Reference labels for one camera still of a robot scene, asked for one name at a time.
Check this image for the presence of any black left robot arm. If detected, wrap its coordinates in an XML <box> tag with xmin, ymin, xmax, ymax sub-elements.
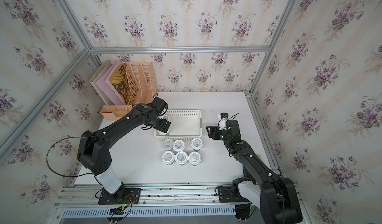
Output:
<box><xmin>77</xmin><ymin>98</ymin><xmax>171</xmax><ymax>195</ymax></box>

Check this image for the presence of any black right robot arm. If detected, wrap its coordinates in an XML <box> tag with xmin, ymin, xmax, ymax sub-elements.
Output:
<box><xmin>206</xmin><ymin>120</ymin><xmax>303</xmax><ymax>224</ymax></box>

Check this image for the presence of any white plastic basket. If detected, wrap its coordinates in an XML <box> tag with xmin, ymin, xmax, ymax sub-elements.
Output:
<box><xmin>154</xmin><ymin>110</ymin><xmax>203</xmax><ymax>141</ymax></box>

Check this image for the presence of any peach plastic file organizer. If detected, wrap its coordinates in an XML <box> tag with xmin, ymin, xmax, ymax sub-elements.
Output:
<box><xmin>100</xmin><ymin>61</ymin><xmax>158</xmax><ymax>121</ymax></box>

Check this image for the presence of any yellow black patterned book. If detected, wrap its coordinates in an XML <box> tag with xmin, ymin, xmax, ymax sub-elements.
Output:
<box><xmin>106</xmin><ymin>62</ymin><xmax>131</xmax><ymax>105</ymax></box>

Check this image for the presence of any pink folder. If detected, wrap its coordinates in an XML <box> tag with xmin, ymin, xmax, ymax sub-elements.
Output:
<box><xmin>91</xmin><ymin>60</ymin><xmax>126</xmax><ymax>105</ymax></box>

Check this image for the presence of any beige folder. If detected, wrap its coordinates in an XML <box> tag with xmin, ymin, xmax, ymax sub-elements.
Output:
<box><xmin>90</xmin><ymin>60</ymin><xmax>114</xmax><ymax>105</ymax></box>

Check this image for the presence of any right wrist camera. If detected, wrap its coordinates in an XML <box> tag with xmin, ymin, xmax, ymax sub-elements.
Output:
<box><xmin>218</xmin><ymin>112</ymin><xmax>229</xmax><ymax>130</ymax></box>

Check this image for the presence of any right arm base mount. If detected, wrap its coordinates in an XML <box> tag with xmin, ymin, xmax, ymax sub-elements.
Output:
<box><xmin>215</xmin><ymin>177</ymin><xmax>250</xmax><ymax>203</ymax></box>

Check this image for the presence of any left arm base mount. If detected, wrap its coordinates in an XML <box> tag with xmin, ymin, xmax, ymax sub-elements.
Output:
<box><xmin>98</xmin><ymin>186</ymin><xmax>142</xmax><ymax>205</ymax></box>

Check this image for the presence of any aluminium rail frame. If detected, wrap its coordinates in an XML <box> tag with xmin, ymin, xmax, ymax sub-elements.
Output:
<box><xmin>53</xmin><ymin>182</ymin><xmax>311</xmax><ymax>224</ymax></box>

